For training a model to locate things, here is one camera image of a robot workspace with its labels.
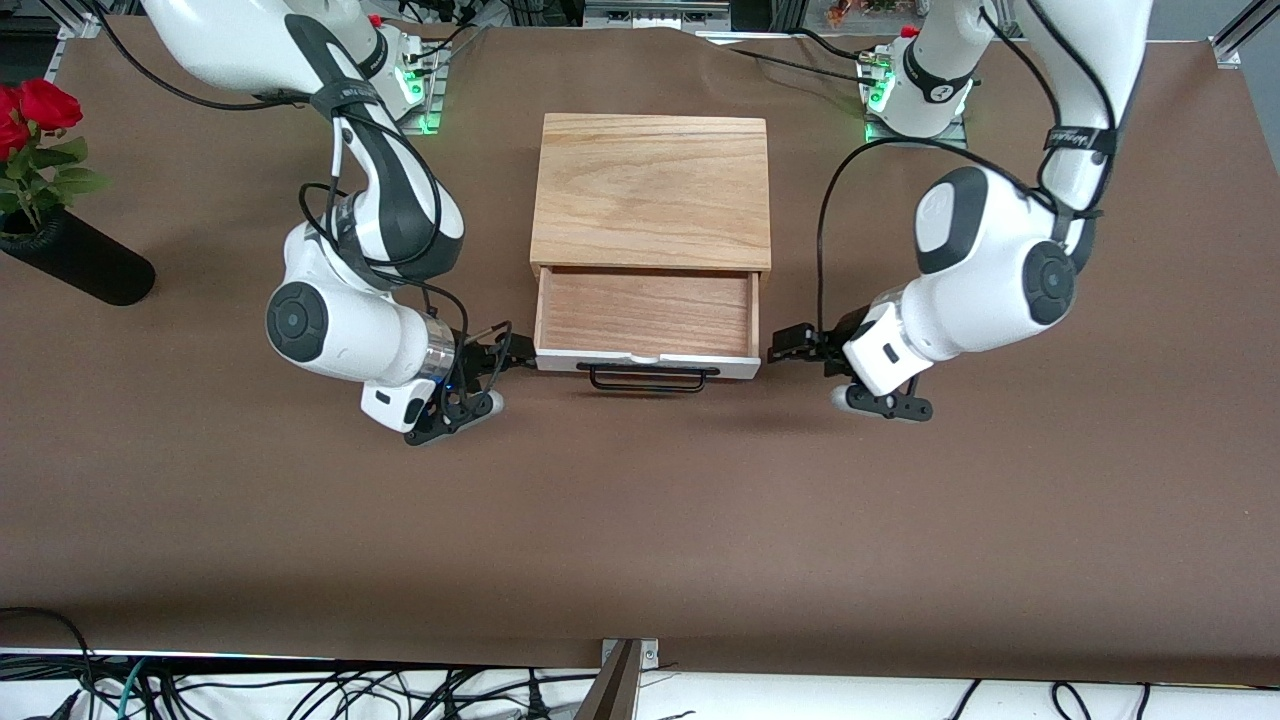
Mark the wooden drawer with white front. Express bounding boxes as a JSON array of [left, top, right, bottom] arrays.
[[529, 266, 763, 382]]

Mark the light wooden cabinet box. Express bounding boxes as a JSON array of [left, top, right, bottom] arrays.
[[529, 113, 773, 292]]

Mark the brown table cover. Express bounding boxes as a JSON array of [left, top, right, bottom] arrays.
[[0, 15, 1280, 687]]

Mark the grey equipment rack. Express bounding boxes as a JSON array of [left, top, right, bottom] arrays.
[[583, 0, 731, 31]]

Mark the red rose bouquet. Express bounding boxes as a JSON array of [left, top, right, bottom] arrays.
[[0, 78, 109, 236]]

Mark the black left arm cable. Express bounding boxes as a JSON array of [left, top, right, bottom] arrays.
[[815, 0, 1121, 343]]

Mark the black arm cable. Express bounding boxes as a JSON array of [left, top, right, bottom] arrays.
[[815, 0, 1121, 343], [90, 0, 516, 403]]

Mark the black wire drawer handle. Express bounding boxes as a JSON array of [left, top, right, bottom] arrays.
[[577, 364, 721, 394]]

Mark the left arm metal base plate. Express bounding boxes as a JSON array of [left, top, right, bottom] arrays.
[[865, 115, 969, 151]]

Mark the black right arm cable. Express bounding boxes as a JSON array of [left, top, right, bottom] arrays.
[[90, 0, 516, 403]]

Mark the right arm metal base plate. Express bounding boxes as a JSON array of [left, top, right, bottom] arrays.
[[395, 30, 443, 136]]

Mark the black cable on table cover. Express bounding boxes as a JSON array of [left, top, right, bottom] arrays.
[[700, 28, 886, 86]]

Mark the small metal bracket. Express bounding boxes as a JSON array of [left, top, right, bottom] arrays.
[[600, 638, 661, 671]]

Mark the dark camera stand strut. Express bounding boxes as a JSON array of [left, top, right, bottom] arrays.
[[575, 640, 641, 720]]

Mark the black cable tangle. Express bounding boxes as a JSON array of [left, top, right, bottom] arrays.
[[0, 607, 601, 720]]

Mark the teal cable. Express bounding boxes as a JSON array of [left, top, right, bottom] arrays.
[[110, 658, 151, 720]]

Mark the aluminium frame profile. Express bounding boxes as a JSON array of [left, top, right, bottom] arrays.
[[1210, 0, 1280, 69]]

